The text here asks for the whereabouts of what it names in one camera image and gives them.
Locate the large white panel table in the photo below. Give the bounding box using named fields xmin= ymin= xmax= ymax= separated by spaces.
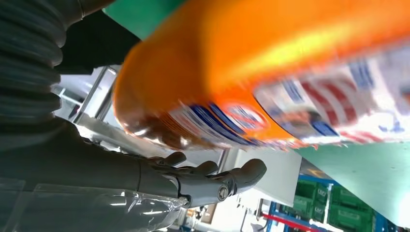
xmin=224 ymin=148 xmax=302 ymax=207

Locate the blue metal shelving rack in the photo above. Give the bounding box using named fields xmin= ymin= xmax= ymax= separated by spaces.
xmin=265 ymin=174 xmax=410 ymax=232

